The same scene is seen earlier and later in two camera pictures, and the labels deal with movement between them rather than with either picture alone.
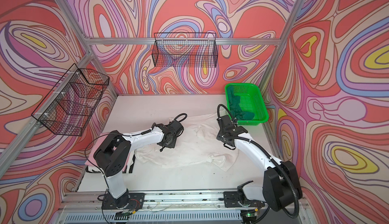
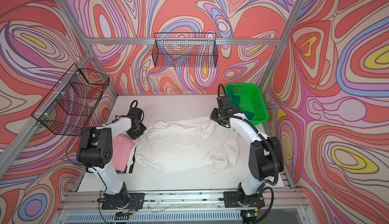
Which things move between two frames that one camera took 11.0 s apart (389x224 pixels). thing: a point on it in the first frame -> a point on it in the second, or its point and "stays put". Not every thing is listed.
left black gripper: [173, 146] -> [134, 136]
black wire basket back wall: [185, 49] stays put
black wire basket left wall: [68, 107] stays put
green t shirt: [235, 107] stays put
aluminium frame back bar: [183, 41] stays put
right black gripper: [220, 137] -> [214, 116]
